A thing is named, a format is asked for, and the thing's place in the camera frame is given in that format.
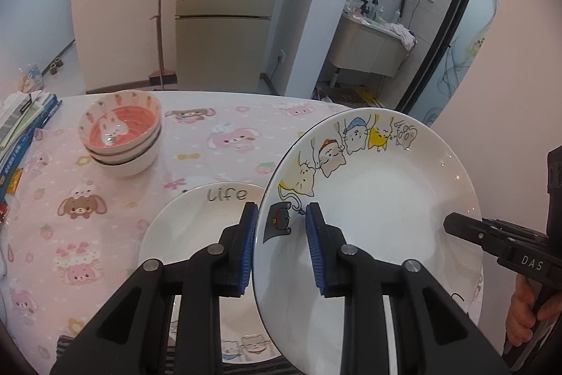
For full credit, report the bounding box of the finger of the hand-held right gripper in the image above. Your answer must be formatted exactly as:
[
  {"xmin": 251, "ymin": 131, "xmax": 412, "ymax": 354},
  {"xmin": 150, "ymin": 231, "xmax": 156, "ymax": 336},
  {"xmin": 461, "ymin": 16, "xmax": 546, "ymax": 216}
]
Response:
[
  {"xmin": 443, "ymin": 213, "xmax": 499, "ymax": 258},
  {"xmin": 482, "ymin": 218, "xmax": 547, "ymax": 245}
]

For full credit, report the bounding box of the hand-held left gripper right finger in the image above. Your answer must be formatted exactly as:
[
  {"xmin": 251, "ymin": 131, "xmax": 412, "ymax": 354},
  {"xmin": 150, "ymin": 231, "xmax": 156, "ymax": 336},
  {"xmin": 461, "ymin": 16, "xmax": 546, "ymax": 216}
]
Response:
[{"xmin": 305, "ymin": 201, "xmax": 512, "ymax": 375}]

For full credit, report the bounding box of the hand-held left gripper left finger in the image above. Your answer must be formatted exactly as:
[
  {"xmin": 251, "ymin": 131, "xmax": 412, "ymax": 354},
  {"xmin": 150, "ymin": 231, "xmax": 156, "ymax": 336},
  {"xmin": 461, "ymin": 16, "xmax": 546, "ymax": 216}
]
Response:
[{"xmin": 49, "ymin": 201, "xmax": 260, "ymax": 375}]

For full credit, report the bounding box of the white cat print plate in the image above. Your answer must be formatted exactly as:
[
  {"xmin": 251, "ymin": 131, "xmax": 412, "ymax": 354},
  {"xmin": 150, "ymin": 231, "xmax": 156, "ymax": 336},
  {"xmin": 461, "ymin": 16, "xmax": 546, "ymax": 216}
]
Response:
[{"xmin": 251, "ymin": 107, "xmax": 484, "ymax": 375}]

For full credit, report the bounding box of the pink rabbit print bowl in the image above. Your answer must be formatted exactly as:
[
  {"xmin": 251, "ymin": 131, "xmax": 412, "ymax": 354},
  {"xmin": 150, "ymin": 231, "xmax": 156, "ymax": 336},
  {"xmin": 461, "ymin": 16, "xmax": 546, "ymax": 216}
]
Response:
[{"xmin": 78, "ymin": 91, "xmax": 162, "ymax": 156}]

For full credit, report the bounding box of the person's right hand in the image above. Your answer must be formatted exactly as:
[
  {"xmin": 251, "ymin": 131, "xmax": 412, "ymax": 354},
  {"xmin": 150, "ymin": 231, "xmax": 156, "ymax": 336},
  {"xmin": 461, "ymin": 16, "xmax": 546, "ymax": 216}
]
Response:
[{"xmin": 505, "ymin": 274, "xmax": 562, "ymax": 348}]

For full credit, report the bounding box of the white lettered plate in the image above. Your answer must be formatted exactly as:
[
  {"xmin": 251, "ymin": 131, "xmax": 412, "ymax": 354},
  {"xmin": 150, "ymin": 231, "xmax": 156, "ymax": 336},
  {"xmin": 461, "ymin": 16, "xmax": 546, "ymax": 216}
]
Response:
[{"xmin": 137, "ymin": 182, "xmax": 286, "ymax": 363}]

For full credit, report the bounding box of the white dark rimmed bowl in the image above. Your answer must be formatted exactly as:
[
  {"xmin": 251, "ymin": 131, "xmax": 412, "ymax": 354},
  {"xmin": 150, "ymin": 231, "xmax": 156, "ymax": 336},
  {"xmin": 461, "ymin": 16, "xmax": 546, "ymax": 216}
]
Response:
[
  {"xmin": 90, "ymin": 138, "xmax": 161, "ymax": 179},
  {"xmin": 85, "ymin": 124, "xmax": 163, "ymax": 166}
]

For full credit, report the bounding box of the pink cartoon print tablecloth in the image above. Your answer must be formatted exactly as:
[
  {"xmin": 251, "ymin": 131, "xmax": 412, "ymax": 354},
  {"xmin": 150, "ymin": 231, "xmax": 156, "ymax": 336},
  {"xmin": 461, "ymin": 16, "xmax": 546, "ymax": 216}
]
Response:
[{"xmin": 0, "ymin": 91, "xmax": 484, "ymax": 362}]

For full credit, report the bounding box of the patterned floor mat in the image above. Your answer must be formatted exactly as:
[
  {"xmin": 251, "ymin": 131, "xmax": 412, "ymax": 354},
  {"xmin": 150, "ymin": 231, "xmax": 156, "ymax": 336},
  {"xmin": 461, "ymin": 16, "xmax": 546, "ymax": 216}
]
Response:
[{"xmin": 316, "ymin": 85, "xmax": 387, "ymax": 109}]

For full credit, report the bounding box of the black framed frosted glass door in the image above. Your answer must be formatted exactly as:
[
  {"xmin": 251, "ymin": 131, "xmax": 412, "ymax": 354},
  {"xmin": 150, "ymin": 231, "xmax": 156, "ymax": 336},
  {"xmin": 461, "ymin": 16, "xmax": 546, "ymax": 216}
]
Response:
[{"xmin": 401, "ymin": 0, "xmax": 512, "ymax": 125}]

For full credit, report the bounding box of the red dustpan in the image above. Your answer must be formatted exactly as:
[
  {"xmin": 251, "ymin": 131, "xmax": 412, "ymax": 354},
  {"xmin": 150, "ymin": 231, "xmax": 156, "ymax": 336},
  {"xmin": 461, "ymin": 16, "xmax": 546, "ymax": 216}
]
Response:
[{"xmin": 148, "ymin": 70, "xmax": 178, "ymax": 89}]

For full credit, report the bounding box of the beige three-door refrigerator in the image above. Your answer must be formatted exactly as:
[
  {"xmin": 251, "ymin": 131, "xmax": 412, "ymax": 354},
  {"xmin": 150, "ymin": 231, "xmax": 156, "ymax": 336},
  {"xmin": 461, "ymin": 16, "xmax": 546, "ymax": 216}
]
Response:
[{"xmin": 175, "ymin": 0, "xmax": 303, "ymax": 95}]

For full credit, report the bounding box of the beige vanity sink cabinet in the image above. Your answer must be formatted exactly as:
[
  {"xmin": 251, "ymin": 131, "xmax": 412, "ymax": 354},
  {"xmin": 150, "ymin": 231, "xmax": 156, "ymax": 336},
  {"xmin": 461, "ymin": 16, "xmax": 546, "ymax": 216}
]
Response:
[{"xmin": 328, "ymin": 12, "xmax": 407, "ymax": 77}]

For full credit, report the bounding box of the white cloth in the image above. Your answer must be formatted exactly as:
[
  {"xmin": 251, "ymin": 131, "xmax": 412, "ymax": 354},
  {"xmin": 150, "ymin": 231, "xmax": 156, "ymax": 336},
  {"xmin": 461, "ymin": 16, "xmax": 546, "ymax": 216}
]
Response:
[{"xmin": 386, "ymin": 21, "xmax": 418, "ymax": 51}]

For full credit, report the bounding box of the black sink faucet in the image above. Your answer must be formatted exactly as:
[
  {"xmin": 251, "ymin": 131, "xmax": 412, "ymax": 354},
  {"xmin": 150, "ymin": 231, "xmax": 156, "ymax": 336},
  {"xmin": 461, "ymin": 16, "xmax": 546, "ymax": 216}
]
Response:
[{"xmin": 360, "ymin": 0, "xmax": 380, "ymax": 22}]

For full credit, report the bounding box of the small yellow packet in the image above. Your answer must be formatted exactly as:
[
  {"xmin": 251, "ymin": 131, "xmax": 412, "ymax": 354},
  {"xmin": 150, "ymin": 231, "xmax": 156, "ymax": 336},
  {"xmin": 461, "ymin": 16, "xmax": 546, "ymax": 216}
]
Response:
[{"xmin": 5, "ymin": 168, "xmax": 24, "ymax": 195}]

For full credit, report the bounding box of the pile of books and boxes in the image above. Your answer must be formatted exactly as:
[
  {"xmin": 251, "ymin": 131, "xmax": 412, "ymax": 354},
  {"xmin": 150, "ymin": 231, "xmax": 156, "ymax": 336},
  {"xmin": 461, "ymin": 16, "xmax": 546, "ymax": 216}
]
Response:
[{"xmin": 0, "ymin": 91, "xmax": 62, "ymax": 200}]

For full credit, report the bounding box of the blue and white packet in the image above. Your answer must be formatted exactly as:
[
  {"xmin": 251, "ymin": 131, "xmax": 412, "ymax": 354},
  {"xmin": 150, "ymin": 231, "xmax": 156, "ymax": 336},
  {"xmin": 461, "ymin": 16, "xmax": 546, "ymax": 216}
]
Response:
[{"xmin": 20, "ymin": 65, "xmax": 43, "ymax": 92}]

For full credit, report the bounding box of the refrigerator power cable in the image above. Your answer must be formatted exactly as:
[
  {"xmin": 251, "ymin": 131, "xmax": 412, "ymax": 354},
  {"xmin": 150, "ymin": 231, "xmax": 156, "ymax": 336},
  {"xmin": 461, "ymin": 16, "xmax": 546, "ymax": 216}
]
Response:
[{"xmin": 259, "ymin": 52, "xmax": 287, "ymax": 95}]

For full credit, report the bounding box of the wooden handled broom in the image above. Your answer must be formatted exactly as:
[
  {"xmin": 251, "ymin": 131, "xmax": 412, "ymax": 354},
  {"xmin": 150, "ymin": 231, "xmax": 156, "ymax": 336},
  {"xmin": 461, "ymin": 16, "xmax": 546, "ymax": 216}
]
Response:
[{"xmin": 151, "ymin": 0, "xmax": 170, "ymax": 90}]

